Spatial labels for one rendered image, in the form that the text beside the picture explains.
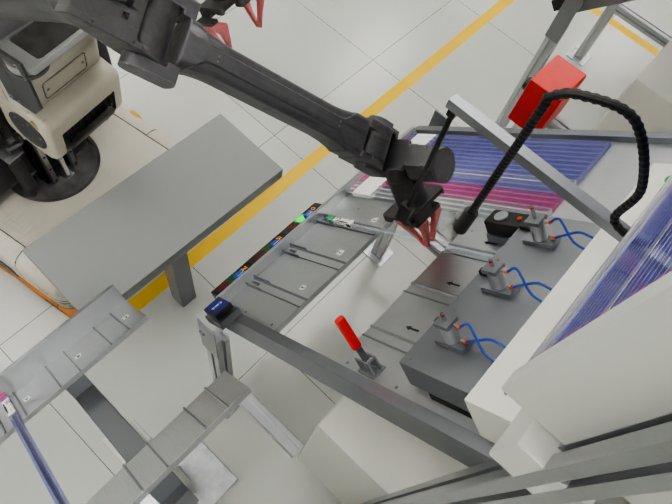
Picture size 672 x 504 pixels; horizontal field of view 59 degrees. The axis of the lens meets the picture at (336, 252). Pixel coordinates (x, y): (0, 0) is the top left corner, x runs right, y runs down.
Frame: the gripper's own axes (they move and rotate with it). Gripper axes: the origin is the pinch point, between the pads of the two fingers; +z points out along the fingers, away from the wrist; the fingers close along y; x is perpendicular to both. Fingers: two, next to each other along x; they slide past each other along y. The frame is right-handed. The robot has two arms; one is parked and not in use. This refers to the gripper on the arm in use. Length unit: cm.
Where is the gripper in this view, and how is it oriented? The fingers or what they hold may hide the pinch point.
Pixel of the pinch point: (427, 240)
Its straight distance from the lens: 110.8
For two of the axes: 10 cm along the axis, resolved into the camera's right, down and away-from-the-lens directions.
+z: 3.8, 7.5, 5.3
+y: 6.6, -6.3, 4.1
